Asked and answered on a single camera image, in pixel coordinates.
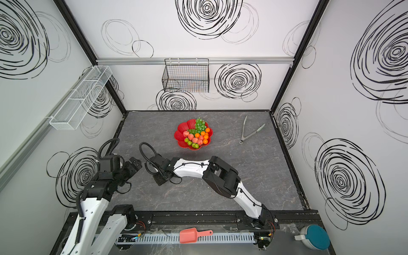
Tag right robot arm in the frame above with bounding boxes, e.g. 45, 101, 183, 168
145, 154, 279, 229

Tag teal and white container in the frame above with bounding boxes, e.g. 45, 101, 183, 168
294, 225, 330, 250

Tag white mesh wall shelf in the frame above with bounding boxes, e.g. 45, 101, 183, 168
50, 66, 113, 130

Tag metal tongs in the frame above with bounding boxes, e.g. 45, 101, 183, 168
239, 115, 266, 145

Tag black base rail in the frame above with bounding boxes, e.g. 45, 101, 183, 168
95, 210, 323, 231

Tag black corrugated cable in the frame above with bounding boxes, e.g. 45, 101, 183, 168
139, 142, 160, 174

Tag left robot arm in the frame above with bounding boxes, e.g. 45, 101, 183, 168
61, 155, 142, 255

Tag green grape bunch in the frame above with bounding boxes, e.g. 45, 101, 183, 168
188, 118, 208, 135

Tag red flower-shaped bowl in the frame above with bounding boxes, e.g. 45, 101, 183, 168
173, 118, 214, 150

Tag white slotted cable duct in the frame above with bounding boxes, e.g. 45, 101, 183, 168
115, 233, 256, 245

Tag pink plastic scoop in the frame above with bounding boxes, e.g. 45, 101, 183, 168
179, 227, 214, 244

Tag black wire basket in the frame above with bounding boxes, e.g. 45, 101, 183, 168
161, 58, 210, 93

